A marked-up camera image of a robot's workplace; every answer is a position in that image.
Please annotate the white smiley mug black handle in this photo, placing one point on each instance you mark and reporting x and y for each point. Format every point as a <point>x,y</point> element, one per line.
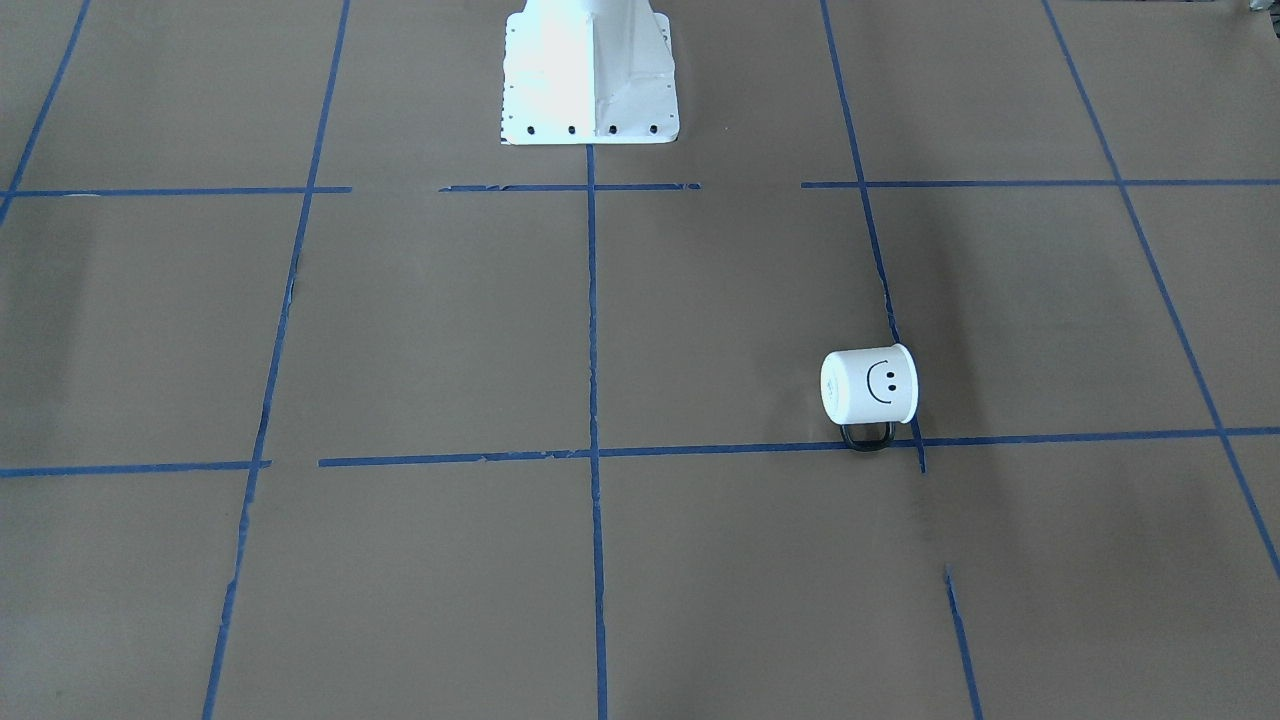
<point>867,392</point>

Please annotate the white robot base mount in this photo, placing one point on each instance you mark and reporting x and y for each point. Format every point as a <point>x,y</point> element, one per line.
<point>588,73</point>

